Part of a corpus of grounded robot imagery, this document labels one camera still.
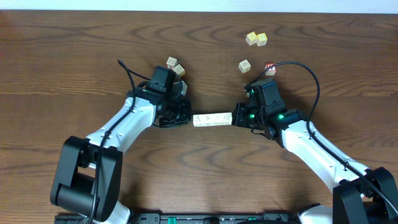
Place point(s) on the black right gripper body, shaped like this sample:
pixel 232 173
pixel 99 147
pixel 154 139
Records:
pixel 251 117

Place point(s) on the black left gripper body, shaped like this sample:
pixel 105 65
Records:
pixel 181 112

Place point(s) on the blue sided picture block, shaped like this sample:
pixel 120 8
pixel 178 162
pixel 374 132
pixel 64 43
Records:
pixel 227 118

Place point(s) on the soccer ball picture block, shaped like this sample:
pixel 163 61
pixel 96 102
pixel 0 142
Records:
pixel 197 120

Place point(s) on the plain white picture block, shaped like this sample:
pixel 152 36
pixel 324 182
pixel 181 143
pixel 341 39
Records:
pixel 217 119

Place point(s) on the hammer picture block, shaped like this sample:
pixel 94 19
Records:
pixel 207 120

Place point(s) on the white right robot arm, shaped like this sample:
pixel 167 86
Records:
pixel 360 194

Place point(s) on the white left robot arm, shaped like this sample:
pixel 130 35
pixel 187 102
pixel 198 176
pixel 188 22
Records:
pixel 88 176

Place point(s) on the white block yellow sides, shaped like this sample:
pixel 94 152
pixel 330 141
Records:
pixel 179 70

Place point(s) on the red letter A block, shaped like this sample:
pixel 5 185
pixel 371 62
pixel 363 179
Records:
pixel 271 69

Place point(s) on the white block yellow drawing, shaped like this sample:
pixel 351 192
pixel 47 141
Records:
pixel 244 66

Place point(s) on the white block red sides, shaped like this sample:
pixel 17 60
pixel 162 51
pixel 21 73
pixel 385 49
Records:
pixel 171 62

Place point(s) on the yellow block left of pair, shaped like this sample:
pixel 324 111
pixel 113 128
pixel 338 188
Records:
pixel 251 38

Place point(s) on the yellow block of pair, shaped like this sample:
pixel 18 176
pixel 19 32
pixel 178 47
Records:
pixel 251 38
pixel 261 39

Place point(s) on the yellow block right of pair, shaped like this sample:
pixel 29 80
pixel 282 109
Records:
pixel 261 39

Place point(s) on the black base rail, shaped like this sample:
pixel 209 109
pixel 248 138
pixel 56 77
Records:
pixel 156 218

